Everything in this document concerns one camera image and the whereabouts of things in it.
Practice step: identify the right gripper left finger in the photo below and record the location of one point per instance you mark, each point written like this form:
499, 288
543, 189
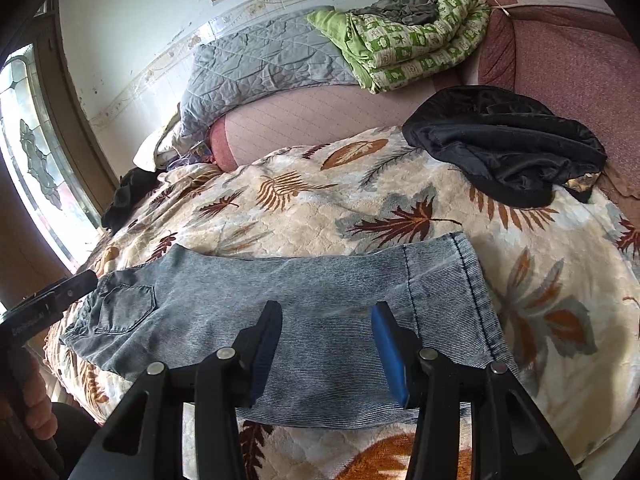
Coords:
142, 439

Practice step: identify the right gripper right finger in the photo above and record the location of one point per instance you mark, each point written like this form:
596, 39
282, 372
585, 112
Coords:
511, 439

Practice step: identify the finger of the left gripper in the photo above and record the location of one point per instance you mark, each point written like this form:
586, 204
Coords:
69, 290

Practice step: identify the grey washed denim pants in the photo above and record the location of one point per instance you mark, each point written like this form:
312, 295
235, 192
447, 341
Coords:
326, 372

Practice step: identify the person left hand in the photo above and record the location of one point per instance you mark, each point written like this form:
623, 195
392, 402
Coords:
38, 417

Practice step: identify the stained glass wooden door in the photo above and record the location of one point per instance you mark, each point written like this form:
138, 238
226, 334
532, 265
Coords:
55, 181

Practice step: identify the black garment left side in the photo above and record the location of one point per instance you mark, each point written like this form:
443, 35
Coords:
133, 187

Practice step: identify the black garment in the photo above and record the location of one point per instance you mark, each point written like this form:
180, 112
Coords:
133, 187
510, 147

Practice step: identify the leaf pattern quilted bedspread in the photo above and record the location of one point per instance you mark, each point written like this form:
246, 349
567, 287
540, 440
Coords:
564, 278

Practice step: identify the cream pillow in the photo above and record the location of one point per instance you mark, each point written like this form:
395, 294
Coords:
162, 147

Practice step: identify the black garment right side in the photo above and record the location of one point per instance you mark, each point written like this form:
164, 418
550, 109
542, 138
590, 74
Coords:
510, 147

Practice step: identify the grey quilted pillow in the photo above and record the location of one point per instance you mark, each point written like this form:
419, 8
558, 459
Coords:
278, 54

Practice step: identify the green patterned folded blanket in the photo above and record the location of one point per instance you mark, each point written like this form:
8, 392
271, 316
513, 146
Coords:
386, 55

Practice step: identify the pink padded headboard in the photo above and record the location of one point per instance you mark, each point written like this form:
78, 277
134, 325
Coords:
574, 56

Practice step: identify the dark grey crumpled cloth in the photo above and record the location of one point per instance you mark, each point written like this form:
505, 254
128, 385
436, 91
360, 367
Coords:
406, 12

